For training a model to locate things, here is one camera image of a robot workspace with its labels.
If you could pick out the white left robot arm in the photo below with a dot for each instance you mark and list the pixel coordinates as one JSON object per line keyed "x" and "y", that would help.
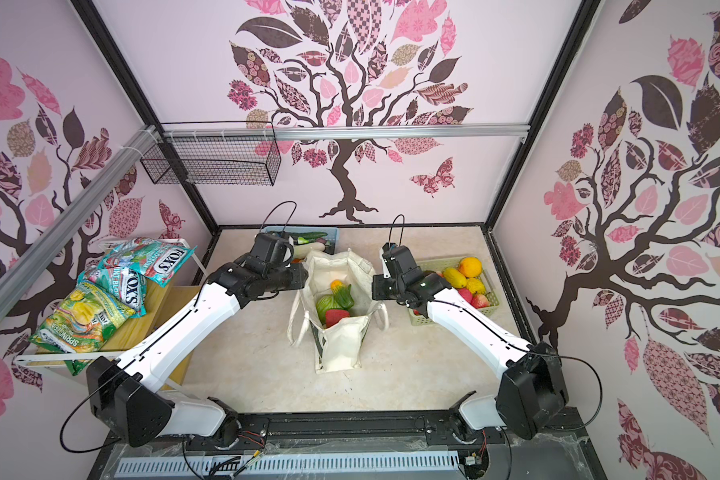
{"x": 125, "y": 393}

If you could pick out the light green perforated basket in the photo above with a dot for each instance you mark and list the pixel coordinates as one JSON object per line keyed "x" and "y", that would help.
{"x": 437, "y": 265}

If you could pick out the red bell pepper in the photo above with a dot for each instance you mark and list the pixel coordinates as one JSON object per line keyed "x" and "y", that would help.
{"x": 334, "y": 316}

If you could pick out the green cabbage head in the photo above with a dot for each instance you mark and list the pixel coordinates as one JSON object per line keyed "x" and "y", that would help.
{"x": 324, "y": 304}

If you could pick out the wooden side shelf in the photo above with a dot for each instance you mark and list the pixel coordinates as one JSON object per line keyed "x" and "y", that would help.
{"x": 160, "y": 303}

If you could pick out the pink dragon fruit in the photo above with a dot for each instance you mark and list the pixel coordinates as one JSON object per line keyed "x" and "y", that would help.
{"x": 465, "y": 294}

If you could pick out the fox's candy bag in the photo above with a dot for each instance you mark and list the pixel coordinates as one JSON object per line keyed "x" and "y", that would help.
{"x": 154, "y": 259}
{"x": 125, "y": 285}

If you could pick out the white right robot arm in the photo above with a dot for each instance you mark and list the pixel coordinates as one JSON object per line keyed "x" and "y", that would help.
{"x": 532, "y": 388}

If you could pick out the yellow green papaya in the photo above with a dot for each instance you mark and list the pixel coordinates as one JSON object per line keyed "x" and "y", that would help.
{"x": 342, "y": 294}

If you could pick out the yellow lemon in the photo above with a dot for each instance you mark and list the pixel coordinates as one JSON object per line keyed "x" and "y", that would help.
{"x": 475, "y": 285}

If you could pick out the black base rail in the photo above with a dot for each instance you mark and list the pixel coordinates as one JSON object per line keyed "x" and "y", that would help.
{"x": 412, "y": 430}

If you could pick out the green yellow snack bag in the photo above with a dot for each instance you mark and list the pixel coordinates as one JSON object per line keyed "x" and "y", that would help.
{"x": 83, "y": 322}

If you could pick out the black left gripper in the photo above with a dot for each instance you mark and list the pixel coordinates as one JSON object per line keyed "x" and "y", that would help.
{"x": 298, "y": 279}

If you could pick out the Fox's candy bag upper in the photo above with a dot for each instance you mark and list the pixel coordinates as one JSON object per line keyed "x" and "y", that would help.
{"x": 154, "y": 259}

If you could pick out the white slotted cable duct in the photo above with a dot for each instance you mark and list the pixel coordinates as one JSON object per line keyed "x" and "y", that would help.
{"x": 288, "y": 466}

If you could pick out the Fox's candy bag lower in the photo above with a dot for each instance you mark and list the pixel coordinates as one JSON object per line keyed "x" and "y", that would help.
{"x": 125, "y": 285}

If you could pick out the cream canvas grocery bag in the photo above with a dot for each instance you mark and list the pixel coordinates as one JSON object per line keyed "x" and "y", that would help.
{"x": 336, "y": 348}

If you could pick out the pale green napa cabbage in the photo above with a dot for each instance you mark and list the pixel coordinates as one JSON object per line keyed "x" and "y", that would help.
{"x": 303, "y": 250}

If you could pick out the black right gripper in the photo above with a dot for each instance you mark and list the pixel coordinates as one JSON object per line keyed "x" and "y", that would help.
{"x": 379, "y": 293}

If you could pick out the black wire wall basket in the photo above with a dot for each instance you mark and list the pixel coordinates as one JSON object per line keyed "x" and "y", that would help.
{"x": 215, "y": 153}

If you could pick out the red apple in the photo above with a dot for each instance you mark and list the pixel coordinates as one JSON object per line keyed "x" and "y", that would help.
{"x": 481, "y": 301}

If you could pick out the orange fruit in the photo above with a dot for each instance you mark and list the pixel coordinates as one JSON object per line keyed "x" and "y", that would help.
{"x": 470, "y": 267}

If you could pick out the light blue perforated basket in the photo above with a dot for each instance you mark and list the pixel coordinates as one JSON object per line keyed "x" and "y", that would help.
{"x": 290, "y": 231}

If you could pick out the green cucumber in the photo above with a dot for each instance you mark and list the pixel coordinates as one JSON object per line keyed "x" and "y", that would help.
{"x": 311, "y": 236}

